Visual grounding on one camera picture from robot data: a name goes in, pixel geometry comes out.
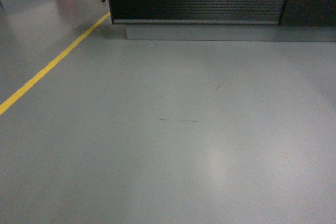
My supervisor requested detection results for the black checkout counter cabinet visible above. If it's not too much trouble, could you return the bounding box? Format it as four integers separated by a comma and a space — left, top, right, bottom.
109, 0, 335, 42

